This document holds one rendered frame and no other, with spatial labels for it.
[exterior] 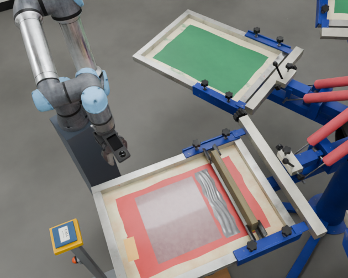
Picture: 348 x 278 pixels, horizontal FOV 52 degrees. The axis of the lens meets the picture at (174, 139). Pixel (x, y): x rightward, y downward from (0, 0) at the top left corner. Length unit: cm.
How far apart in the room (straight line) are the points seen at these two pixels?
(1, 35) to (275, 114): 320
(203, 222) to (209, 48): 118
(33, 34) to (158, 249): 99
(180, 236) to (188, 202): 17
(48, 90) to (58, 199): 188
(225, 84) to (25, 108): 217
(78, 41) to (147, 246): 91
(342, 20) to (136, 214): 159
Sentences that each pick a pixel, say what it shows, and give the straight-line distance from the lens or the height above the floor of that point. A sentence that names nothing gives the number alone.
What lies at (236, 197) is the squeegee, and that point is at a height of 105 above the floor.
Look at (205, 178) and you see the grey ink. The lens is 177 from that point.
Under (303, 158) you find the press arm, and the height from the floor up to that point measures 104.
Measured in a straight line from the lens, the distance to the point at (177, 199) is 173.
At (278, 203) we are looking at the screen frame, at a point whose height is 99.
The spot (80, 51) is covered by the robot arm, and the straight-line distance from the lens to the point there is 152.
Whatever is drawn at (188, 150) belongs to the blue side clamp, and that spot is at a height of 100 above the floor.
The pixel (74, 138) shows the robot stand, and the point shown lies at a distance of 173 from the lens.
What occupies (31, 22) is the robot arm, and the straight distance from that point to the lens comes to 137.
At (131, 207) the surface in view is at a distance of 174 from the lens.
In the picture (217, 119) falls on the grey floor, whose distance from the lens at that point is 321.
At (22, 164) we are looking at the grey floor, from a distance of 333.
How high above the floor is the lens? 250
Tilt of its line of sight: 54 degrees down
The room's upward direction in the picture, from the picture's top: 7 degrees counter-clockwise
